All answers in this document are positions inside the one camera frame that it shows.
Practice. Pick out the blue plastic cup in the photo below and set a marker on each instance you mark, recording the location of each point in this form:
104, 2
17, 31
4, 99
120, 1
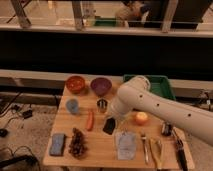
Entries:
72, 106

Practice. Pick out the green plastic tray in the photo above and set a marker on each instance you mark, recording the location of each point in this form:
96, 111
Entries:
160, 85

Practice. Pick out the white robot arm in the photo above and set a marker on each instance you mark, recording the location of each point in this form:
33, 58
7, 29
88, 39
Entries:
135, 94

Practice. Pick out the orange carrot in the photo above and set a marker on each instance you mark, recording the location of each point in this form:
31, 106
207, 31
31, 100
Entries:
90, 121

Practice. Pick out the blue sponge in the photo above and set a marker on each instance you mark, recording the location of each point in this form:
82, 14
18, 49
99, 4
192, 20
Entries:
57, 144

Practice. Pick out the light blue cloth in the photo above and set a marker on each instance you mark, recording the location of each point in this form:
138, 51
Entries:
125, 142

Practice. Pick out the black handled tool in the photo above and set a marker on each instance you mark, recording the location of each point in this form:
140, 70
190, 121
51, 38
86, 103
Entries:
180, 151

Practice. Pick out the small metal cup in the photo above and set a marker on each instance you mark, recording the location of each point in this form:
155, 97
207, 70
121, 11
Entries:
102, 105

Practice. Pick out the person behind glass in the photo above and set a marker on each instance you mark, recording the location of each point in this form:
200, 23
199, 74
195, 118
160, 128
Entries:
131, 13

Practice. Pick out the purple bowl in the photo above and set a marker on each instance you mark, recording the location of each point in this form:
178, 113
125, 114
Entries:
101, 86

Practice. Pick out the dark grape bunch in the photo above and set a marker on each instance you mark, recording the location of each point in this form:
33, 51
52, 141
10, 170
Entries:
77, 147

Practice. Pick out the orange bowl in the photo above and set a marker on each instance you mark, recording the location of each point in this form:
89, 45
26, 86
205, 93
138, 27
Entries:
75, 84

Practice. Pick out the metal fork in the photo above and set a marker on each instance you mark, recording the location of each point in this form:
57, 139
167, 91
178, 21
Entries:
146, 157

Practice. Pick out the green box behind glass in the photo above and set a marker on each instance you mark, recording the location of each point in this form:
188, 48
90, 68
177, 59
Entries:
105, 22

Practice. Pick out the small black clip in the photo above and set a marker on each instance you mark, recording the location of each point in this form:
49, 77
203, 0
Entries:
166, 129

